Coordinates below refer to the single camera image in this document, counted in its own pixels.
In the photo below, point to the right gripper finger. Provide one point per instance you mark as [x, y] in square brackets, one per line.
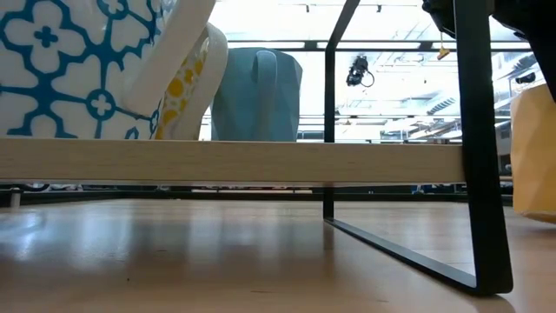
[549, 65]

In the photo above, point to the yellow faceted mug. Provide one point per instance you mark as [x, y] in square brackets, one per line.
[534, 165]

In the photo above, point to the blue faceted mug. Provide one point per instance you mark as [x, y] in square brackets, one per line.
[256, 100]

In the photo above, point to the white mug blue pattern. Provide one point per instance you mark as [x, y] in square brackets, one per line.
[52, 78]

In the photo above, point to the small yellow hanging tag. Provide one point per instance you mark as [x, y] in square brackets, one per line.
[443, 53]

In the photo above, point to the black hanging device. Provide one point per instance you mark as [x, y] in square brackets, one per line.
[358, 71]

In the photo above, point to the wooden shelf black metal rail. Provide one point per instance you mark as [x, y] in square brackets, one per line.
[217, 161]

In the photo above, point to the black aluminium table frame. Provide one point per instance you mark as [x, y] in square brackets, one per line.
[174, 196]

